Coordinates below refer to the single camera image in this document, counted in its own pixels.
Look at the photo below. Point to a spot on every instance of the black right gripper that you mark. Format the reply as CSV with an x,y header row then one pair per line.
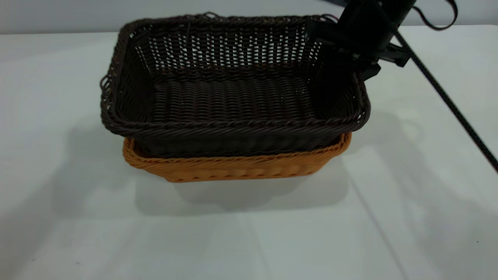
x,y
362,48

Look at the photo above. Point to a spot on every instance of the light brown wicker basket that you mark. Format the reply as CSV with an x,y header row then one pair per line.
x,y
233,169

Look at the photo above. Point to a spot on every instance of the dark brown wicker basket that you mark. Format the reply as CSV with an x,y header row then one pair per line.
x,y
233,97

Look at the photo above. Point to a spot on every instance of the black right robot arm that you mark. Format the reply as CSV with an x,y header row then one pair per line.
x,y
369,19

